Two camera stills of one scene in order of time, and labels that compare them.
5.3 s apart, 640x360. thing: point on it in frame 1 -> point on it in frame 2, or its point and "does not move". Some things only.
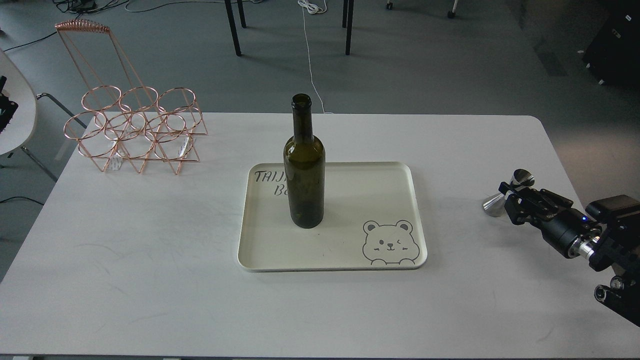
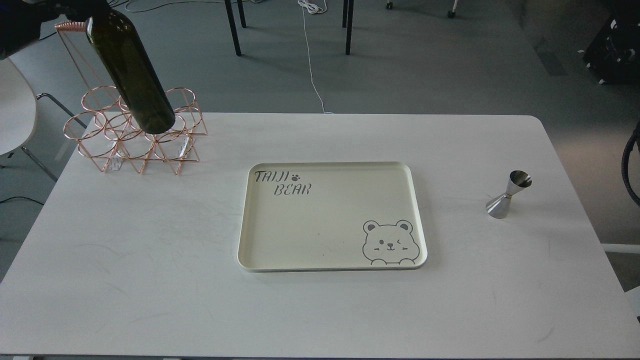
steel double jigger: x=494 y=205 does not move
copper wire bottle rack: x=129 y=121 does not move
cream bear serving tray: x=371 y=221 does not move
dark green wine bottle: x=304 y=170 -> x=115 y=41
